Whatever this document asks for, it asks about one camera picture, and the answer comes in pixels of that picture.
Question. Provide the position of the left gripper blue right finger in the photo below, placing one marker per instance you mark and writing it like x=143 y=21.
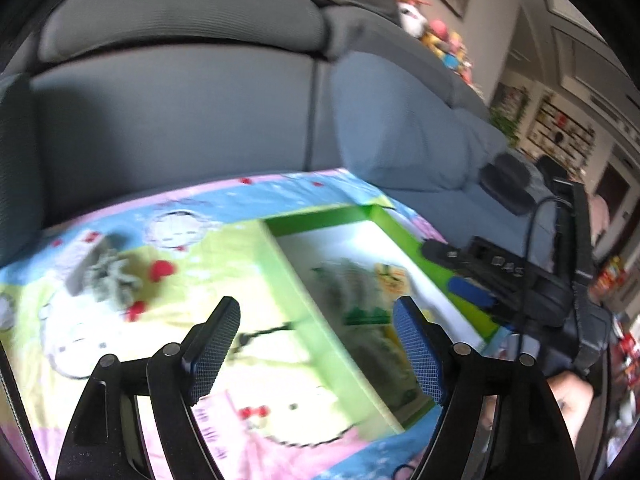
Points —
x=426 y=346

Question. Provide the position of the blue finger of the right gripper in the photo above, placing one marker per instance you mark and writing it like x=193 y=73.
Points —
x=471 y=292

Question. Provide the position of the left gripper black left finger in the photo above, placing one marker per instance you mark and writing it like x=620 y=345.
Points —
x=206 y=351

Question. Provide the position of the clear green-print snack bag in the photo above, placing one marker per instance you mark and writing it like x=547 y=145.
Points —
x=357 y=301

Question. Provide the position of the green knitted scrunchie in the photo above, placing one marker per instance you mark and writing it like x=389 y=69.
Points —
x=108 y=280

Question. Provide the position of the green white cardboard box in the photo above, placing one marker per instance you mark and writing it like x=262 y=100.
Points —
x=366 y=234

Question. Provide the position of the plush toys pile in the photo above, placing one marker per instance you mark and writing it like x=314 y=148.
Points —
x=437 y=36

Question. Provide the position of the grey sofa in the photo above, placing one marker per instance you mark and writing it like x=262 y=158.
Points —
x=105 y=99

